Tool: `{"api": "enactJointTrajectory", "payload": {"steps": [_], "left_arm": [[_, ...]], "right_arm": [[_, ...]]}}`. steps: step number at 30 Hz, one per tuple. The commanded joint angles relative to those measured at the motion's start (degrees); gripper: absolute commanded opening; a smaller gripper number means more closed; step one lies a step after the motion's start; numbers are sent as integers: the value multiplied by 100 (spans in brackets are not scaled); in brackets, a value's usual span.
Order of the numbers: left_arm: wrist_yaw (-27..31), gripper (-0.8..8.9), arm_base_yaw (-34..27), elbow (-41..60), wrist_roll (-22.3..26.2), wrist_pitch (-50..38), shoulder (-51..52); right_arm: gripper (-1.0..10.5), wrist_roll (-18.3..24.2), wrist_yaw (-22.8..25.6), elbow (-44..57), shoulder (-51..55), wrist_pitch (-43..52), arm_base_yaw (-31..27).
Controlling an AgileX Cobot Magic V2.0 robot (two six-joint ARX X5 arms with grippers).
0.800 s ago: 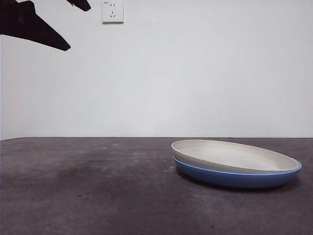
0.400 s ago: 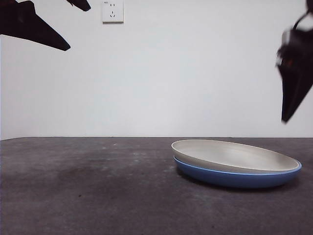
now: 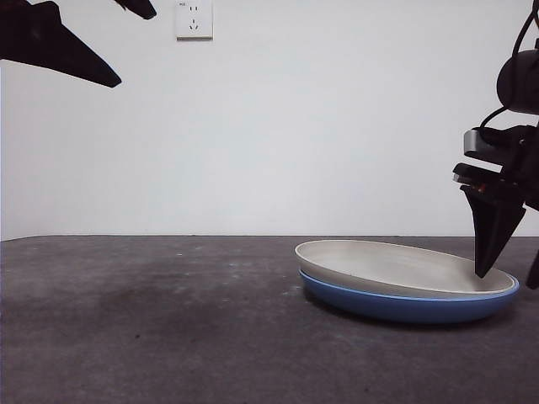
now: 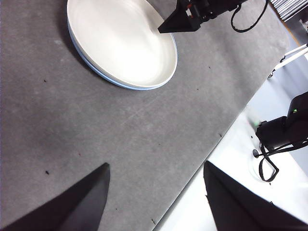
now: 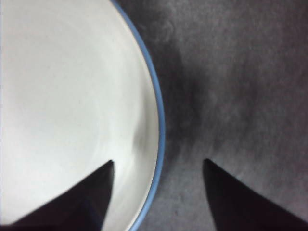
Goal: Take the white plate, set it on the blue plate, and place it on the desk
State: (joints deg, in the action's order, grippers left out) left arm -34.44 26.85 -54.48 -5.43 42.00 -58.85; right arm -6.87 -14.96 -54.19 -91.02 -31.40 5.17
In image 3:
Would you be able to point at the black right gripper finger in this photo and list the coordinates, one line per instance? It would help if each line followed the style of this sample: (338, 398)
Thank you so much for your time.
(492, 227)
(534, 273)

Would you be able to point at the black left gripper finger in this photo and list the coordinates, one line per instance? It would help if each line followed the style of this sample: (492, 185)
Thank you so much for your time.
(50, 50)
(141, 8)

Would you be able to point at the white plate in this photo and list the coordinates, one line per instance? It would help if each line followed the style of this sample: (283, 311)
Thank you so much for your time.
(396, 267)

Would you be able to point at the blue plate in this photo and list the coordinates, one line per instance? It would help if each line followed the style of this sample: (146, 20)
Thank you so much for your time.
(391, 307)

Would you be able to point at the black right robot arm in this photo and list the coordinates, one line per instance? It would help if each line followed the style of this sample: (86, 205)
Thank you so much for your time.
(520, 82)

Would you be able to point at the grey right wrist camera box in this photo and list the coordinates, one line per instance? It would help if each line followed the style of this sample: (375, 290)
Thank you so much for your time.
(478, 144)

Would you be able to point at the white wall socket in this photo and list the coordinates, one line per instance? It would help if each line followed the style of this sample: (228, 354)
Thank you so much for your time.
(194, 21)

